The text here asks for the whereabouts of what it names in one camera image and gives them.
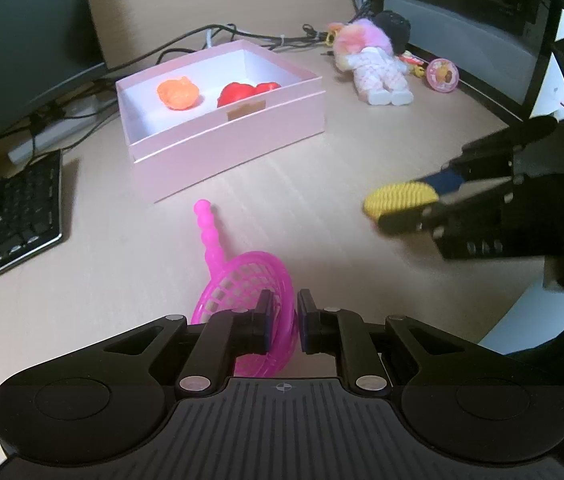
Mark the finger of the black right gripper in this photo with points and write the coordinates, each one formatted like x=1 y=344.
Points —
x=413 y=220
x=492 y=156

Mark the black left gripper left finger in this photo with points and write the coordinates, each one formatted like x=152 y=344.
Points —
x=224 y=338

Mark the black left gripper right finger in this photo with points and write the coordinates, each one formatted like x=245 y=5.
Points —
x=355 y=345

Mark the yellow knitted toy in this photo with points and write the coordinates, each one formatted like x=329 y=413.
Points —
x=398 y=197

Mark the pink plastic toy net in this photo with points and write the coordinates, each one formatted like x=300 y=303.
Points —
x=236 y=284

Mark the pink round keychain toy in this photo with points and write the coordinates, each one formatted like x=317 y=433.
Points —
x=442 y=75

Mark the black plush toy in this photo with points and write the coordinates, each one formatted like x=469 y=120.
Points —
x=396 y=28

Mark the pink-haired plush doll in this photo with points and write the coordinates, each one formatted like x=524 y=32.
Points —
x=365 y=50

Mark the black computer case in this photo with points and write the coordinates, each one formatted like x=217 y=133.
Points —
x=502 y=48

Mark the pink cardboard box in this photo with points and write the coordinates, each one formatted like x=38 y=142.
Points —
x=174 y=149

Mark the red plastic toy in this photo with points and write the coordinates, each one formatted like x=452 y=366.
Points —
x=236 y=91

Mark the black keyboard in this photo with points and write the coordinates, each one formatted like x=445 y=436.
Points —
x=30 y=211

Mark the orange plastic toy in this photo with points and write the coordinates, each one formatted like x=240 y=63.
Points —
x=178 y=94

